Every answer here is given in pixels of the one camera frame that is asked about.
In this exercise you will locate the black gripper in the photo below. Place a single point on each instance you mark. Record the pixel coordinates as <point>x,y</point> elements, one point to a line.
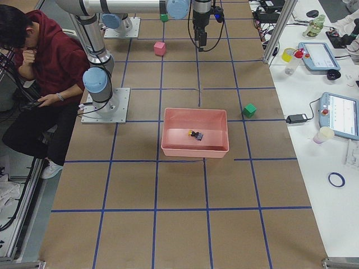
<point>200,19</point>

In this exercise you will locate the yellow push button switch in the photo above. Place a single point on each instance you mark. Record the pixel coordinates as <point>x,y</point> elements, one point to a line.
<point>197,135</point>

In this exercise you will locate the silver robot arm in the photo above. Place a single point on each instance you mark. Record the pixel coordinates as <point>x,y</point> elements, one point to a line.
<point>97,79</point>

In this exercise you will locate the green cube far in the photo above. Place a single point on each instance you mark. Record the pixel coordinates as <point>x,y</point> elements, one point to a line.
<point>163,17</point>

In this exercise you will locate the pink foam cube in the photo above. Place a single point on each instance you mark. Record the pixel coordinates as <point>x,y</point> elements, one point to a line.
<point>159,48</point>

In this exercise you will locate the yellow tape roll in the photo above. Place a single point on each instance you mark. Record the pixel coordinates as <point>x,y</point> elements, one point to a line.
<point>287,54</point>

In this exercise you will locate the green cube near bin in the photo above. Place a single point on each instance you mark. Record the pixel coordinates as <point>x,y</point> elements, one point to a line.
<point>249,110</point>

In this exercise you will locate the clear squeeze bottle red cap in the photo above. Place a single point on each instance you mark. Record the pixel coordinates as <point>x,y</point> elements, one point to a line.
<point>295,61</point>

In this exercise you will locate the pink plastic bin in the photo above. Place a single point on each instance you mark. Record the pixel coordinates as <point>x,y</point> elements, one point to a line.
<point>212,123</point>

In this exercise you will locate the black computer mouse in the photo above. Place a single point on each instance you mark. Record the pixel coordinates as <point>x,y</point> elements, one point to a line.
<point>312,14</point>

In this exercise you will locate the far teach pendant tablet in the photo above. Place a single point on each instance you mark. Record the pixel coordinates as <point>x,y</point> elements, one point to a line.
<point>320,56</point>

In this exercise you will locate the teach pendant tablet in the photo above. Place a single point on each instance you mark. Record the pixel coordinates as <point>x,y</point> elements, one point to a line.
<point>320,56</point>
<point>340,113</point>

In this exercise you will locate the black power adapter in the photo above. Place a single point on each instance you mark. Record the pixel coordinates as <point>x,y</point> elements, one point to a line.
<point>296,118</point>

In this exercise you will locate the person in maroon hoodie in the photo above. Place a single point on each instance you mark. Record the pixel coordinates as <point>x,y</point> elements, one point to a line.
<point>56,62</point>

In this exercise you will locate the white pink cup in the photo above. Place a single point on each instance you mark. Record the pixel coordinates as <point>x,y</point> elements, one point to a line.
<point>323,134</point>

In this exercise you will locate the near teach pendant tablet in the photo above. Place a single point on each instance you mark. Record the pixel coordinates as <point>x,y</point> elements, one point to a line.
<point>340,113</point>

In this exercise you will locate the black smartphone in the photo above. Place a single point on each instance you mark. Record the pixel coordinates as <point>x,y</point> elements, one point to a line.
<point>31,105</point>

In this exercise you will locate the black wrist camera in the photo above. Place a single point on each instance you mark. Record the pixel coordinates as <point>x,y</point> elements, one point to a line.
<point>218,13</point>

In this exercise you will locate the aluminium frame post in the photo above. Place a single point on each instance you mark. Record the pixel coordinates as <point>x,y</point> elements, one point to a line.
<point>285,14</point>

